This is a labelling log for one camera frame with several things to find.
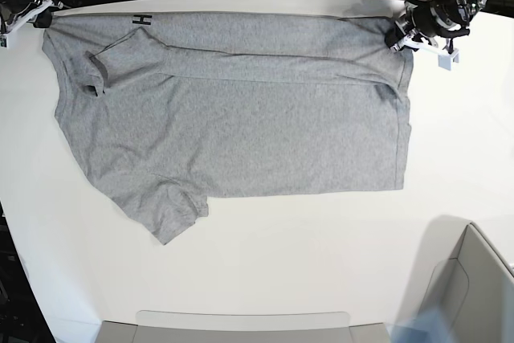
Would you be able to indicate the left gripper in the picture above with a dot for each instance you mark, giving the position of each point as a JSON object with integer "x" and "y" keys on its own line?
{"x": 424, "y": 27}

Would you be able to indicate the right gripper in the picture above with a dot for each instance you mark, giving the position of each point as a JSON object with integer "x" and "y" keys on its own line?
{"x": 16, "y": 13}

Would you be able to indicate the grey T-shirt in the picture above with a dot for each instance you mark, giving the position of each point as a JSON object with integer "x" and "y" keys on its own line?
{"x": 164, "y": 111}

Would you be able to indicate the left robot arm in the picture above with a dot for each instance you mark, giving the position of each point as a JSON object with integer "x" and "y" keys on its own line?
{"x": 459, "y": 11}

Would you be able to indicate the grey plastic bin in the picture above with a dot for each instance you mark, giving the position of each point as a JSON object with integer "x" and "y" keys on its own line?
{"x": 468, "y": 297}

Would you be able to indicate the grey tray front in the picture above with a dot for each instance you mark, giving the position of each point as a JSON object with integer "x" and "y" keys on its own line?
{"x": 154, "y": 326}

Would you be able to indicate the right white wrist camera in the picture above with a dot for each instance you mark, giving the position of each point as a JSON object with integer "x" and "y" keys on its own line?
{"x": 3, "y": 40}

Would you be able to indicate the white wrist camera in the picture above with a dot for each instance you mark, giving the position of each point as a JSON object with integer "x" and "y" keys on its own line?
{"x": 3, "y": 40}
{"x": 447, "y": 60}

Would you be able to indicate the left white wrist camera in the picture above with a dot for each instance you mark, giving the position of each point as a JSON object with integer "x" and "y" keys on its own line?
{"x": 447, "y": 60}

